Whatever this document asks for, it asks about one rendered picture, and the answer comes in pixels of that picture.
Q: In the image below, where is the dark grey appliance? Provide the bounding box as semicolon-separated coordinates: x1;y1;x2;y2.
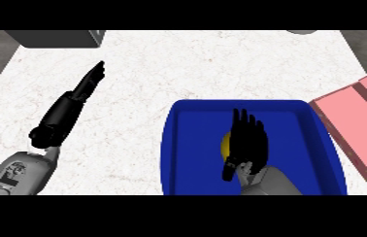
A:
2;29;107;50

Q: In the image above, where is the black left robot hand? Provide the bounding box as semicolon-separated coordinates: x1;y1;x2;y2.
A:
26;60;106;150

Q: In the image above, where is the blue tray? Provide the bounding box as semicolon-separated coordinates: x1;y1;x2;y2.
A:
159;99;347;196

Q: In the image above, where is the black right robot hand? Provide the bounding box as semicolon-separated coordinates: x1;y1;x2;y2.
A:
221;108;269;183

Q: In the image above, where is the yellow lemon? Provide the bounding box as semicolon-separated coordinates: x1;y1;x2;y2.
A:
219;131;234;163

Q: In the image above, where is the pale grey round object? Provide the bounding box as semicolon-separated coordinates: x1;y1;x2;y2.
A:
285;29;318;36

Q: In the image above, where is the pink cardboard box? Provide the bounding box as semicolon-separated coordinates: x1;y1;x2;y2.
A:
306;76;367;183

